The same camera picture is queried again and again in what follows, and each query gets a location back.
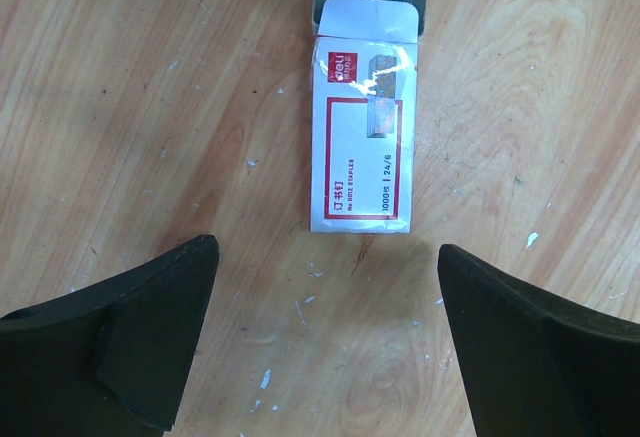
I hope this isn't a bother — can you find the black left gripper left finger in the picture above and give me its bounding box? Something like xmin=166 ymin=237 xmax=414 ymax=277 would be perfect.
xmin=1 ymin=235 xmax=220 ymax=436

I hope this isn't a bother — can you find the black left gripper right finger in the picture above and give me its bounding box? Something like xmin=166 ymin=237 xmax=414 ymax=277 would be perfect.
xmin=438 ymin=244 xmax=639 ymax=436

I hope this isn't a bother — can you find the red white staple box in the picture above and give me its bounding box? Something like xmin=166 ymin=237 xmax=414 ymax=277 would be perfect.
xmin=310 ymin=37 xmax=417 ymax=233

